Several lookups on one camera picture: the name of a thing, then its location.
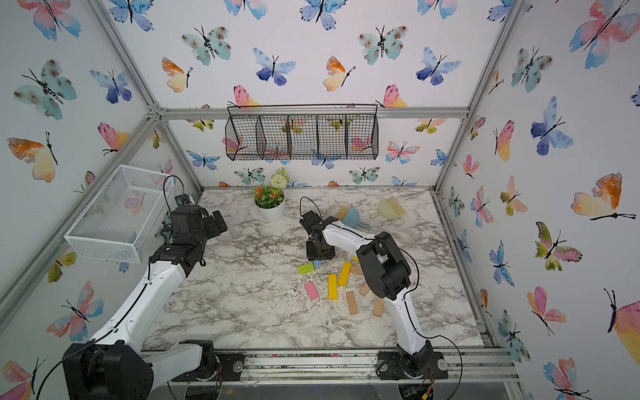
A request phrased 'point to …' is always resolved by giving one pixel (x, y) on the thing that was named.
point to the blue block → (317, 262)
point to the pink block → (312, 291)
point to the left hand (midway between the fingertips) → (209, 216)
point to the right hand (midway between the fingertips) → (316, 255)
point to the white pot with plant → (270, 200)
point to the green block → (306, 268)
